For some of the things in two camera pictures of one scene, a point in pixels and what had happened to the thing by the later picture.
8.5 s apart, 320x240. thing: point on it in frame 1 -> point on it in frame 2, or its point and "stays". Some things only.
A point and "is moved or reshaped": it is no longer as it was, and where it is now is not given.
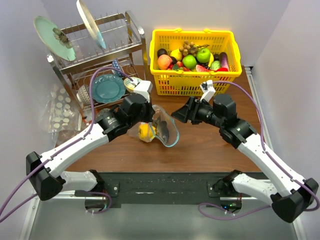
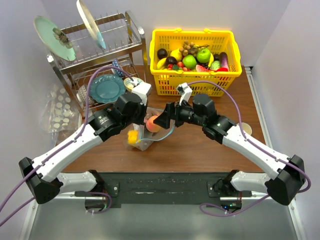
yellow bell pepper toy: (147, 131) -> (132, 136)
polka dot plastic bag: (61, 118) stays
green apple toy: (203, 55) stays
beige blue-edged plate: (91, 24) stays
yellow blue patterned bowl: (130, 85) stays
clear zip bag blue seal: (167, 130) is moved or reshaped
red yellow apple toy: (164, 61) -> (150, 126)
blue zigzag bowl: (116, 64) stays
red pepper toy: (221, 69) stays
